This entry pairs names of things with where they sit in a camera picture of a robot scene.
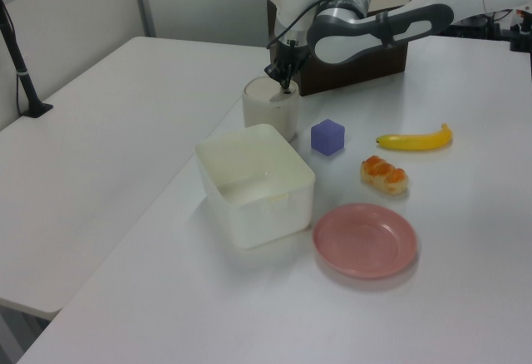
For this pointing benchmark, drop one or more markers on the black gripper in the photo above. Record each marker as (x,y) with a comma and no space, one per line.
(293,54)

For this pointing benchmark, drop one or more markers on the white trash can with lid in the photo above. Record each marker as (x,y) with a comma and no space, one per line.
(270,114)

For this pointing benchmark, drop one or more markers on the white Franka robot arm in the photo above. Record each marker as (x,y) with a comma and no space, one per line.
(365,31)

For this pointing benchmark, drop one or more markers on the purple cube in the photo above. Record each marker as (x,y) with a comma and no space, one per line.
(327,139)

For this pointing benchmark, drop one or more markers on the orange glazed toy bread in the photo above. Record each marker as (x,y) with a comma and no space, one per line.
(384,175)

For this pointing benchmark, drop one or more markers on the yellow toy banana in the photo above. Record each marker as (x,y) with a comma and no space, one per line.
(415,141)

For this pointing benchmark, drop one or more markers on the white plastic storage box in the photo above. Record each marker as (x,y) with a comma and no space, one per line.
(249,222)

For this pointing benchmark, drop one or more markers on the pink plastic plate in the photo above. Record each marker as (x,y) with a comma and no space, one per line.
(363,241)

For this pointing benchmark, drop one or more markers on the black clamp device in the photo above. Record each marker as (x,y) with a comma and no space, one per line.
(519,37)

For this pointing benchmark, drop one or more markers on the black camera stand pole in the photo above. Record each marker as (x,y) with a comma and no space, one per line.
(25,81)

